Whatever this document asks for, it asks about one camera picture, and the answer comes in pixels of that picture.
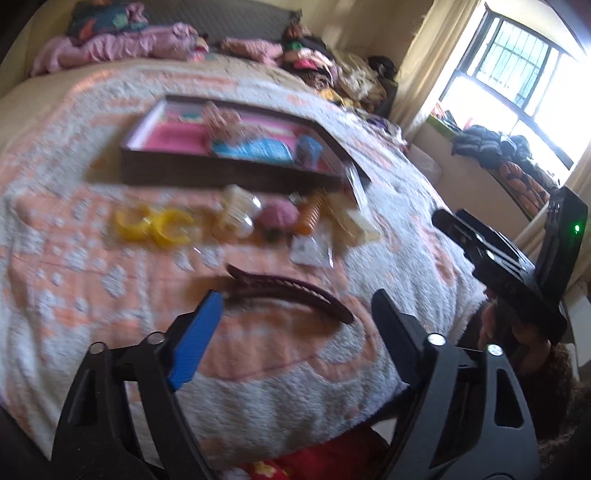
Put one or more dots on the orange and black garment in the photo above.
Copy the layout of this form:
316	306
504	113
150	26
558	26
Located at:
521	184

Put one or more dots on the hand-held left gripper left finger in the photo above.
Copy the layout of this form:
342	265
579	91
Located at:
194	339

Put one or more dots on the red floral cloth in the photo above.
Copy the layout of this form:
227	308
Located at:
314	457

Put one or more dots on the pink quilt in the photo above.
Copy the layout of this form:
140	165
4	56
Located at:
120	48

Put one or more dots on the barred window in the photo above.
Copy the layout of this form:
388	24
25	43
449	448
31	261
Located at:
521	69

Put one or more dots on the brown cardboard box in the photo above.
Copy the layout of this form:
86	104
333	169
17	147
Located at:
207	171

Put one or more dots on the beige bed sheet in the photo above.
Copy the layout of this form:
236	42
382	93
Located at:
27	106

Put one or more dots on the clear hair clip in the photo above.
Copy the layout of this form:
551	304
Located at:
240	210

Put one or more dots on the person's right hand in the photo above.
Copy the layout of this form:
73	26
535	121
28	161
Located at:
531	350

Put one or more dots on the blue hair roller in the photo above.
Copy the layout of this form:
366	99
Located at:
310	150

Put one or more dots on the dark puffer jacket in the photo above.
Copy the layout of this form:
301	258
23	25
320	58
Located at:
494	143

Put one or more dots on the dark red banana hair clip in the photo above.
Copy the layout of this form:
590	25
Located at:
295	286

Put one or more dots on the cream curtain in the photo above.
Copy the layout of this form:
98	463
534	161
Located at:
429	60

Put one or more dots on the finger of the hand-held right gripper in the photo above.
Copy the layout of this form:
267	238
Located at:
461	235
505	249

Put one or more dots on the grey quilted headboard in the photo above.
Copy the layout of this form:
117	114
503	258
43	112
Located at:
207	13

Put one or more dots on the folded pink blanket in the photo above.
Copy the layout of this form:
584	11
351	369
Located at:
251	48

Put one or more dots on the yellow hair clip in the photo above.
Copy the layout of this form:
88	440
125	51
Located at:
131	226
171	233

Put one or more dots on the blue printed card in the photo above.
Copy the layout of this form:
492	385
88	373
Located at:
258	148

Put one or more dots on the polka-dot lace bow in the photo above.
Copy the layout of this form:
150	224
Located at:
219	122

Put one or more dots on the pile of clothes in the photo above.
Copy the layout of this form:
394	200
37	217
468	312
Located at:
332	69

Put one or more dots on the small clear earring packet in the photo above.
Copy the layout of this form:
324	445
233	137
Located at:
311	251

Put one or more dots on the dark blue patterned quilt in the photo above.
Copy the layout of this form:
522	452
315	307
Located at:
101	18

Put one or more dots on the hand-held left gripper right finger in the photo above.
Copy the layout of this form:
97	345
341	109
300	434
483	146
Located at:
399	330

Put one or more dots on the clear plastic packet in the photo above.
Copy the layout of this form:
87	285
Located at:
356	187

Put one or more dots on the person's right forearm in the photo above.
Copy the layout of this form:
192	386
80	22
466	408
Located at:
554	397

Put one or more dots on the pink scrunchie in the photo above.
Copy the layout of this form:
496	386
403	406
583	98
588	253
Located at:
277	218

